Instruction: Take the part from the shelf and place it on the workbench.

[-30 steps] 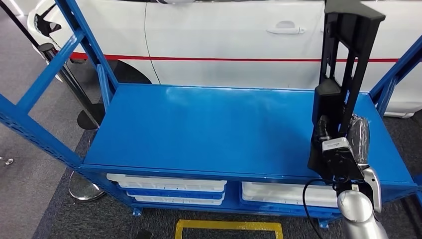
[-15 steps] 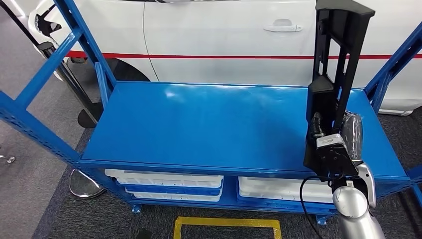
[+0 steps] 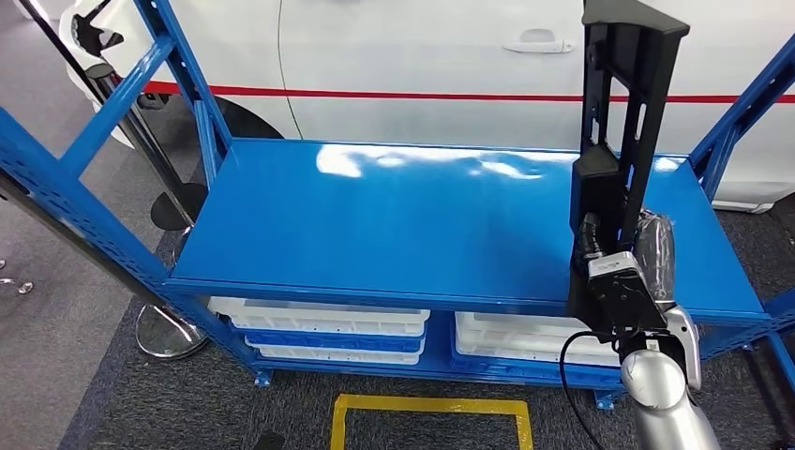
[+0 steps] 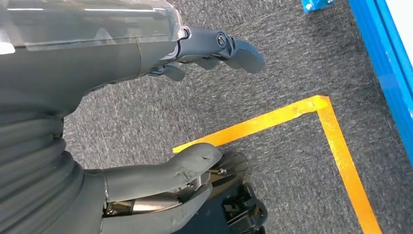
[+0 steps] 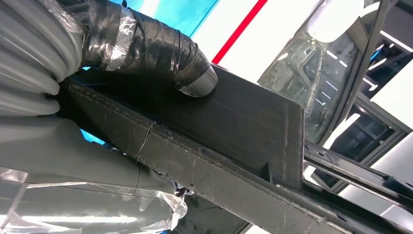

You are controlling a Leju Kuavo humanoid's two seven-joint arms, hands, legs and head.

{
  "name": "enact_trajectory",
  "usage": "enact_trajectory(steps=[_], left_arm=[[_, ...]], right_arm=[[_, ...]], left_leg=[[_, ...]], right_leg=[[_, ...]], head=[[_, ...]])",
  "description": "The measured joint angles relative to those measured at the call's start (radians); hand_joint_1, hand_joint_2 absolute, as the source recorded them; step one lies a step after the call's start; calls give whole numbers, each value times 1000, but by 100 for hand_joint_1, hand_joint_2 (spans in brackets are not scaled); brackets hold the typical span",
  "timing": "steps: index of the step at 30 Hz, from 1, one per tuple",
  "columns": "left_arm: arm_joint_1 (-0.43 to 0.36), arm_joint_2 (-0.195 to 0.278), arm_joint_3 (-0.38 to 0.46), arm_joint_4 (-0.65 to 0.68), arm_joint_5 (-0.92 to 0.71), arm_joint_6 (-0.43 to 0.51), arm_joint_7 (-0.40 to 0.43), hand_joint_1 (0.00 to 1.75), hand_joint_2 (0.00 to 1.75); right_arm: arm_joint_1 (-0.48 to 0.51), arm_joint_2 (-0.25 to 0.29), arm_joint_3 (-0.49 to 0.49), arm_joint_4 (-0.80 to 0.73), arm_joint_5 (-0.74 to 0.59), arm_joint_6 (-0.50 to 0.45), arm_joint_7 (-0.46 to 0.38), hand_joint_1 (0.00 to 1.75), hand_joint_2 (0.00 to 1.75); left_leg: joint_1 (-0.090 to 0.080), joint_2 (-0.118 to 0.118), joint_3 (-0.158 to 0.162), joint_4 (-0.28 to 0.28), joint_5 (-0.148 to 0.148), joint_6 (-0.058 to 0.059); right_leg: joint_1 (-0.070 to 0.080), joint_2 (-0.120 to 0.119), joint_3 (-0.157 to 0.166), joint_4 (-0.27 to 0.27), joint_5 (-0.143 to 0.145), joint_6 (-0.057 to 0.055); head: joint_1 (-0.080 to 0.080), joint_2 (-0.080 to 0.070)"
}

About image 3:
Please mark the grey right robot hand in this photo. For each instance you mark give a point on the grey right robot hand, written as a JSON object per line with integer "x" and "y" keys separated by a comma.
{"x": 657, "y": 254}

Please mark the black plastic panel part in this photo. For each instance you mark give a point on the black plastic panel part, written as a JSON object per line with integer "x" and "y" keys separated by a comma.
{"x": 646, "y": 62}

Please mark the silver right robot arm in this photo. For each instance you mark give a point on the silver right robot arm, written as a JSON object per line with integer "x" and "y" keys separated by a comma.
{"x": 658, "y": 385}

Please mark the blue metal shelf rack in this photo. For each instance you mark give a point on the blue metal shelf rack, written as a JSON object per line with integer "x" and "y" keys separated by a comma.
{"x": 372, "y": 223}

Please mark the white car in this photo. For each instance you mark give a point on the white car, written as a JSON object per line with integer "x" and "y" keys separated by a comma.
{"x": 404, "y": 49}

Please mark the black car tyre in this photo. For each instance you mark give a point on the black car tyre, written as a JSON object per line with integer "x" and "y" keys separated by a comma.
{"x": 248, "y": 124}

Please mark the black robot foot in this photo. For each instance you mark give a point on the black robot foot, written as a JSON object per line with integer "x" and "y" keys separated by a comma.
{"x": 268, "y": 441}

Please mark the chrome chair base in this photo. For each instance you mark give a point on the chrome chair base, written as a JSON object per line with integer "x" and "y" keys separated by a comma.
{"x": 25, "y": 287}

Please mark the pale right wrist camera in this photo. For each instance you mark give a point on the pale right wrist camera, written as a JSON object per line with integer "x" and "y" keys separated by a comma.
{"x": 615, "y": 266}

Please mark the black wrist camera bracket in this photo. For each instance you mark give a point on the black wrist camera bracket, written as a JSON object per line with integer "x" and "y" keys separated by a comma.
{"x": 624, "y": 304}

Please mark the chrome stanchion post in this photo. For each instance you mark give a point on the chrome stanchion post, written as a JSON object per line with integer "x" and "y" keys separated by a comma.
{"x": 99, "y": 71}
{"x": 168, "y": 335}

